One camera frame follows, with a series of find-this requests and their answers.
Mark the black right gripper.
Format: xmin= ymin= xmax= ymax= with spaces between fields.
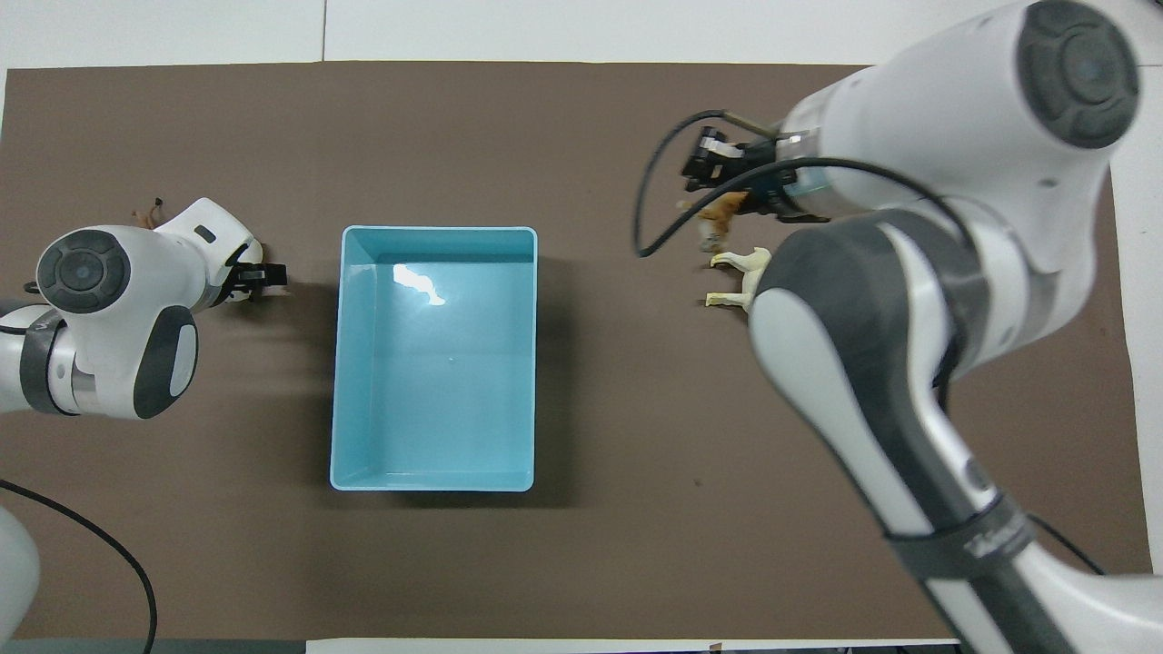
xmin=683 ymin=126 xmax=833 ymax=225

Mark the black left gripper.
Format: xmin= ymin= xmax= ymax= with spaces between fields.
xmin=218 ymin=262 xmax=288 ymax=309

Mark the orange striped tiger toy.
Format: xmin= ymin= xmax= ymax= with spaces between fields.
xmin=677 ymin=189 xmax=752 ymax=256

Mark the cream llama toy figure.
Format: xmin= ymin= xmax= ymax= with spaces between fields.
xmin=705 ymin=246 xmax=774 ymax=314

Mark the light blue plastic storage box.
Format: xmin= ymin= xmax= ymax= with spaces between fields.
xmin=329 ymin=225 xmax=539 ymax=493

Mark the brown paper table mat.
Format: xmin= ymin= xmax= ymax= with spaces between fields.
xmin=0 ymin=61 xmax=1159 ymax=641

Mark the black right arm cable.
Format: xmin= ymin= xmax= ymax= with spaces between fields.
xmin=632 ymin=109 xmax=978 ymax=264

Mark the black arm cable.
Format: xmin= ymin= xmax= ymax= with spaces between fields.
xmin=0 ymin=478 xmax=159 ymax=654
xmin=632 ymin=109 xmax=978 ymax=264

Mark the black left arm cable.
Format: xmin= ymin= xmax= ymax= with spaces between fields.
xmin=0 ymin=478 xmax=159 ymax=654

